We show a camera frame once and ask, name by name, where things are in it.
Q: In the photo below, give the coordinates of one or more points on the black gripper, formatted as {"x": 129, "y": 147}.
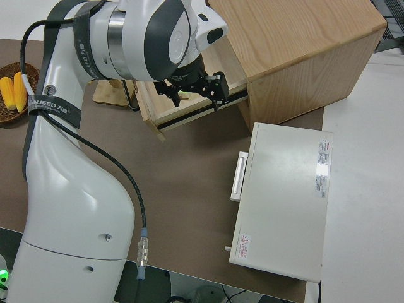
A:
{"x": 186, "y": 77}

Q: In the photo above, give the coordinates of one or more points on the light wooden drawer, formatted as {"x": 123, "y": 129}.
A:
{"x": 158, "y": 107}

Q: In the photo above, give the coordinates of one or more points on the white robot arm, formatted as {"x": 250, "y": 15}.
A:
{"x": 72, "y": 205}

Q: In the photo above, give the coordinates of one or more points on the brown table mat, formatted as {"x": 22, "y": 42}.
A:
{"x": 189, "y": 173}

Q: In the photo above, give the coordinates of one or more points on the wooden mug stand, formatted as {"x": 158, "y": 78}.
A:
{"x": 107, "y": 94}

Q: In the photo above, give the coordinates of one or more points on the oak wooden cabinet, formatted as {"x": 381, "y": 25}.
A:
{"x": 300, "y": 47}

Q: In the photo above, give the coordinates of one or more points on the white toaster oven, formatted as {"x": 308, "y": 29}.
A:
{"x": 284, "y": 205}

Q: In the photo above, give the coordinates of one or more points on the woven wicker basket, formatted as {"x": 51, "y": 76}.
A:
{"x": 33, "y": 75}

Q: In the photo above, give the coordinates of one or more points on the yellow corn cob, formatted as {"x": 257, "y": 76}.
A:
{"x": 19, "y": 98}
{"x": 6, "y": 93}

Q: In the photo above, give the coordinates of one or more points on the green lit device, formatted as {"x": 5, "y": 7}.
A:
{"x": 3, "y": 274}

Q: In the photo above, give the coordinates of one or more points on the black metal frame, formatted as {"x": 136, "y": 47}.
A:
{"x": 391, "y": 34}

